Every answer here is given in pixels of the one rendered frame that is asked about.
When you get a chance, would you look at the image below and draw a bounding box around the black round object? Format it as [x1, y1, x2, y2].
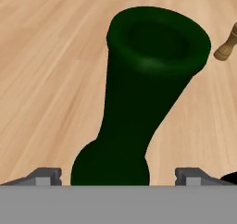
[219, 170, 237, 186]

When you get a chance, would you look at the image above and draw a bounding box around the tan brown bottle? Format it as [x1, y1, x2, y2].
[213, 21, 237, 62]

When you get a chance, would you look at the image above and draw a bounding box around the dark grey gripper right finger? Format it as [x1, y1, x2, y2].
[174, 167, 237, 187]

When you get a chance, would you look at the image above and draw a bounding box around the dark green glass bottle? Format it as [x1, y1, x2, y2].
[69, 6, 213, 187]

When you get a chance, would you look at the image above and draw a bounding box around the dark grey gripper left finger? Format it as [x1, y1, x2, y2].
[0, 167, 63, 187]

